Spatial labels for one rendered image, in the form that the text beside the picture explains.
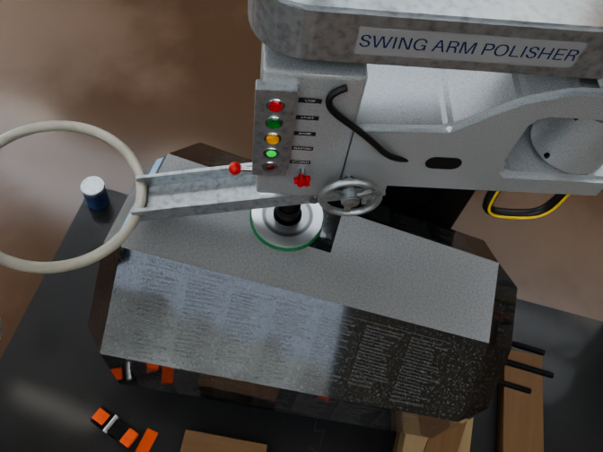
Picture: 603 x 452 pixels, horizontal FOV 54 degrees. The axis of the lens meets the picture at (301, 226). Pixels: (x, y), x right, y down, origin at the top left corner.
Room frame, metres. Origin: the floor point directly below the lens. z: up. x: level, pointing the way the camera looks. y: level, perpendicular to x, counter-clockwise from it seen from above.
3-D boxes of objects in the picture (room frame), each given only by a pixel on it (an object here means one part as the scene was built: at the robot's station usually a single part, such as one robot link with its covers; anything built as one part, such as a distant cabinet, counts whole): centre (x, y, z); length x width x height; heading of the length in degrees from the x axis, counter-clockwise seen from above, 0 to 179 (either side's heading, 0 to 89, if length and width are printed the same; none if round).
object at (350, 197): (0.80, -0.09, 1.22); 0.15 x 0.10 x 0.15; 100
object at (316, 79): (0.91, -0.03, 1.35); 0.36 x 0.22 x 0.45; 100
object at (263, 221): (0.89, 0.05, 0.87); 0.21 x 0.21 x 0.01
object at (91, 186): (1.28, 0.93, 0.08); 0.10 x 0.10 x 0.13
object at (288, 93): (0.77, 0.10, 1.40); 0.08 x 0.03 x 0.28; 100
